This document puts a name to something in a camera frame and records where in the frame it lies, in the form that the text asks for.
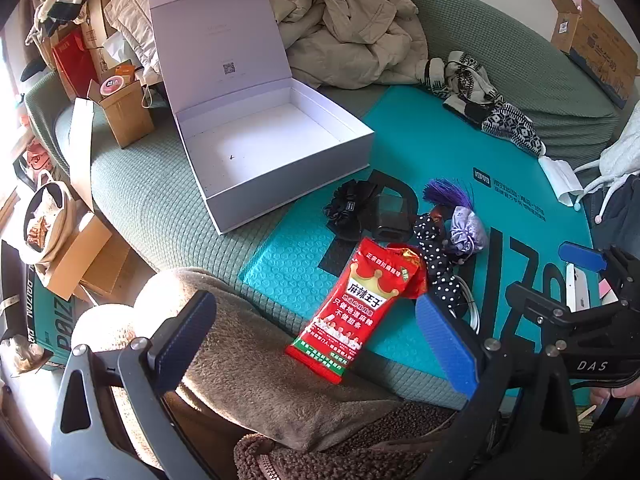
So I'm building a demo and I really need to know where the printed cardboard box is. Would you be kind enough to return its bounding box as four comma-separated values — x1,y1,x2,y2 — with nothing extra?
544,0,640,111

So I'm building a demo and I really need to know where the brown plush blanket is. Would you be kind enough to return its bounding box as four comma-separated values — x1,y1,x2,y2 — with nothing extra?
85,267,451,480

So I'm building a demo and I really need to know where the black white patterned knit scarf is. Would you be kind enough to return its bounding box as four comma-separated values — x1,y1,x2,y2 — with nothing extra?
417,50,546,158

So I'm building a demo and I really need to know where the white gift box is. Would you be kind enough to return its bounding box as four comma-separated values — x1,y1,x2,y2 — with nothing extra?
146,0,376,236

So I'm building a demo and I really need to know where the white tissue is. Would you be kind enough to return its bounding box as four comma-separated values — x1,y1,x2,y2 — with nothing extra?
537,156,583,206

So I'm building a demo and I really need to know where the purple tasselled sachet pouch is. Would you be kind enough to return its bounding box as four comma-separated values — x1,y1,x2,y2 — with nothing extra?
422,180,488,261

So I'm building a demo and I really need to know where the white cable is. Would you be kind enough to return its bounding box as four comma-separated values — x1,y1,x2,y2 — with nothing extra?
450,280,481,333

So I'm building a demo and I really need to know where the dark brown fleece jacket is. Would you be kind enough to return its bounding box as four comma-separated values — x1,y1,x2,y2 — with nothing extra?
235,400,453,480

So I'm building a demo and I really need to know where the teal printed mailer bag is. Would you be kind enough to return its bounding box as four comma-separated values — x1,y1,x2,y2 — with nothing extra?
30,265,86,371

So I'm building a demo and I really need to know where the brown cardboard box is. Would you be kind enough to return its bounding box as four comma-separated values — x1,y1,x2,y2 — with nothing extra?
75,0,126,51

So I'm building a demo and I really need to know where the small red packet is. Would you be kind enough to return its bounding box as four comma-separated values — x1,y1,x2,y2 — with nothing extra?
385,242,428,301

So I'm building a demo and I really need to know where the person's right hand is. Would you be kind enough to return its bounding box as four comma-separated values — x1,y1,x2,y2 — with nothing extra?
590,380,640,426

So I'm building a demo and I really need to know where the large red snack packet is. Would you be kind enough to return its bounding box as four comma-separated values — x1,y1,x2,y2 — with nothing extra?
285,237,407,386

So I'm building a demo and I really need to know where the beige padded coat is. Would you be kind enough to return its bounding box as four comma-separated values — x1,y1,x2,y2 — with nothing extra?
265,0,428,91

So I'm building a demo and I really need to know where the small open cardboard box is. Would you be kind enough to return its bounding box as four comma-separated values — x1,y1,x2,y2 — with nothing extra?
87,77,156,150

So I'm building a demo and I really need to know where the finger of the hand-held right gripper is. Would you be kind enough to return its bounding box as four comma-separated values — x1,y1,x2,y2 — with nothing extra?
505,282,626,348
559,241,640,306

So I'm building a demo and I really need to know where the teal bubble mailer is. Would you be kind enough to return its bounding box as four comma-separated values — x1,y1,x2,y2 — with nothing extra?
239,85,601,411

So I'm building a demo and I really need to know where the red paper bag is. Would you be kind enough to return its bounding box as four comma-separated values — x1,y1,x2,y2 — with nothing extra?
52,30,103,101

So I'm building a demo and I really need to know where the green covered sofa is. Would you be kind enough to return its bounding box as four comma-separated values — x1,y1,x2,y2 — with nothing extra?
25,0,631,411

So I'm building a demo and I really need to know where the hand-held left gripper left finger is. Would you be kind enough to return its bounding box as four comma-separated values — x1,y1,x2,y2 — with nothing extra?
50,290,218,480

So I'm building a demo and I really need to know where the flattened cardboard box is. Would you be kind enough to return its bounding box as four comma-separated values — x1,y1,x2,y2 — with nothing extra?
47,210,131,301

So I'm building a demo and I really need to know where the beige tote bag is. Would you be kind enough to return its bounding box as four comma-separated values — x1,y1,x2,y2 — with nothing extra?
22,170,93,266

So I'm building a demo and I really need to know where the grey hoodie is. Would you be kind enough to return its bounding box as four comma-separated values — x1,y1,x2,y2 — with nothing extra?
572,110,640,211

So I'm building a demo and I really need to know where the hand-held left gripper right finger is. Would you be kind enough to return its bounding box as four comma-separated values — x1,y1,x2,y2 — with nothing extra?
415,292,586,480

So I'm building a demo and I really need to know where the cream padded jacket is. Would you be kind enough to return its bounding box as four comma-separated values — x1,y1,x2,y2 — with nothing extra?
105,0,166,76

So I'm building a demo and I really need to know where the black polka dot scrunchie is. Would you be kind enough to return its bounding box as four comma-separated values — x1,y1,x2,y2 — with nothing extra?
412,212,466,311

